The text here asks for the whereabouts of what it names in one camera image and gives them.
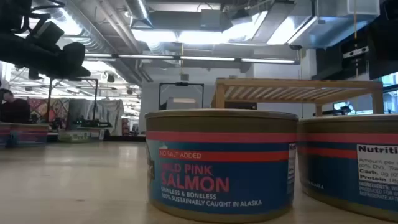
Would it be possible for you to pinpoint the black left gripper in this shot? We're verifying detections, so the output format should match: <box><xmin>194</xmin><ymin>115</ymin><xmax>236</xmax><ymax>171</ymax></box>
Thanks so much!
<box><xmin>0</xmin><ymin>34</ymin><xmax>91</xmax><ymax>78</ymax></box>

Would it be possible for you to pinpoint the green-white label tin can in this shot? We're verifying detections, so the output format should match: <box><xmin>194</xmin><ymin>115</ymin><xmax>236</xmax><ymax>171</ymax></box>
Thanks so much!
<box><xmin>58</xmin><ymin>130</ymin><xmax>91</xmax><ymax>144</ymax></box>
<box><xmin>88</xmin><ymin>128</ymin><xmax>106</xmax><ymax>141</ymax></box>

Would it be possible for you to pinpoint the wooden slatted shelf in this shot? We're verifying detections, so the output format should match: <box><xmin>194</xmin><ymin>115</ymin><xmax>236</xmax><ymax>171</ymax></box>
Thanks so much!
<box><xmin>211</xmin><ymin>77</ymin><xmax>386</xmax><ymax>118</ymax></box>

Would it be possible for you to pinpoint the window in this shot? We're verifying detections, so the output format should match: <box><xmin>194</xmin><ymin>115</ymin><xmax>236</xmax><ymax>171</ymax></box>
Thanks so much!
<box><xmin>381</xmin><ymin>73</ymin><xmax>398</xmax><ymax>114</ymax></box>

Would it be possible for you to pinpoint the grey cloth cover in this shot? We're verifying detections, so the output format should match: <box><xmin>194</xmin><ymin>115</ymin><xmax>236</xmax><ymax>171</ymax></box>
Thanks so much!
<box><xmin>68</xmin><ymin>98</ymin><xmax>125</xmax><ymax>136</ymax></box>

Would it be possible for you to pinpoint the colourful patchwork quilt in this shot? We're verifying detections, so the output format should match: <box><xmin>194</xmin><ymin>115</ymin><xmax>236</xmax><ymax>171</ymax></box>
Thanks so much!
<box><xmin>27</xmin><ymin>96</ymin><xmax>71</xmax><ymax>124</ymax></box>

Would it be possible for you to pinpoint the person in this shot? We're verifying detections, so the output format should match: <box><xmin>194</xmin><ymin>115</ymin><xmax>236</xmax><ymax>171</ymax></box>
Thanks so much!
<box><xmin>0</xmin><ymin>88</ymin><xmax>31</xmax><ymax>124</ymax></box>

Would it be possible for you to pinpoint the black cabinet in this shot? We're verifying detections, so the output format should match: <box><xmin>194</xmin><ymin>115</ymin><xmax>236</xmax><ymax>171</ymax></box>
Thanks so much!
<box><xmin>224</xmin><ymin>101</ymin><xmax>258</xmax><ymax>110</ymax></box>

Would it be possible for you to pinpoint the ceiling tube light strip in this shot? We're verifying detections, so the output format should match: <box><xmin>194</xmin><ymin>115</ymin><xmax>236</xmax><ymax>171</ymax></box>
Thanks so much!
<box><xmin>84</xmin><ymin>53</ymin><xmax>296</xmax><ymax>65</ymax></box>

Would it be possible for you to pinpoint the black gantry frame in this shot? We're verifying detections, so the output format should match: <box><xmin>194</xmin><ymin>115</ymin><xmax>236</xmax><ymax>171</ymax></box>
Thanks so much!
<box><xmin>45</xmin><ymin>77</ymin><xmax>100</xmax><ymax>125</ymax></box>
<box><xmin>158</xmin><ymin>82</ymin><xmax>205</xmax><ymax>110</ymax></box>

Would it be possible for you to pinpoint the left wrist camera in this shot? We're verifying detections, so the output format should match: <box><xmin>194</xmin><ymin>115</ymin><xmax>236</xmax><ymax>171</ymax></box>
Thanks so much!
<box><xmin>26</xmin><ymin>21</ymin><xmax>65</xmax><ymax>47</ymax></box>

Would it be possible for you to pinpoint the silver round air duct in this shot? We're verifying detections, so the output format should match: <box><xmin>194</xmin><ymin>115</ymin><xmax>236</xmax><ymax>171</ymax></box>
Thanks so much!
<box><xmin>124</xmin><ymin>0</ymin><xmax>153</xmax><ymax>27</ymax></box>

